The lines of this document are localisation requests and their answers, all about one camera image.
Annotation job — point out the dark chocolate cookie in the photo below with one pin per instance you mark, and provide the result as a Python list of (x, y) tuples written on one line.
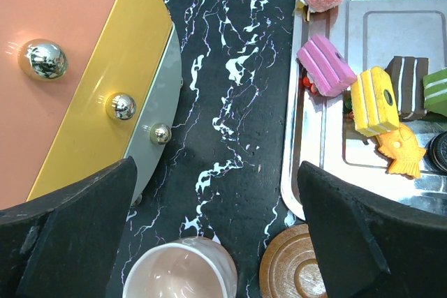
[(437, 151)]

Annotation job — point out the brown chocolate layered cake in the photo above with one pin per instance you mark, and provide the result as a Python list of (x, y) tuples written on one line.
[(406, 74)]

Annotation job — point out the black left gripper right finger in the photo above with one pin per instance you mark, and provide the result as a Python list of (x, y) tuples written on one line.
[(369, 246)]

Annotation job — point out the orange fish shaped pastry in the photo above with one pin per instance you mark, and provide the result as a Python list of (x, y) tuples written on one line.
[(402, 147)]

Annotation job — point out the brown wooden coaster left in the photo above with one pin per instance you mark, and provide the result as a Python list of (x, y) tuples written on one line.
[(289, 267)]

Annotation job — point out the pink ceramic cup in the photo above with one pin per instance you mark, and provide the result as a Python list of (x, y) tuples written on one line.
[(187, 267)]

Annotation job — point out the green striped macaron cake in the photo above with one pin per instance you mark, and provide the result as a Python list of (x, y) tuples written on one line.
[(435, 91)]

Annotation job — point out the pink square cake block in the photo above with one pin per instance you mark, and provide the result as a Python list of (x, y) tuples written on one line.
[(325, 66)]

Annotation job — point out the white cylindrical drum container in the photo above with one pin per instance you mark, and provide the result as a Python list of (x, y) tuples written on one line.
[(84, 84)]

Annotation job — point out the yellow orange cake piece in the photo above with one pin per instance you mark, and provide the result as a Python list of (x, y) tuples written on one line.
[(373, 103)]

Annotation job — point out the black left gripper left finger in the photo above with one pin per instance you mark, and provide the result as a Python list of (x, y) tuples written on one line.
[(64, 244)]

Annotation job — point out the silver metal tray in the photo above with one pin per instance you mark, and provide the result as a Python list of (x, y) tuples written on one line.
[(368, 33)]

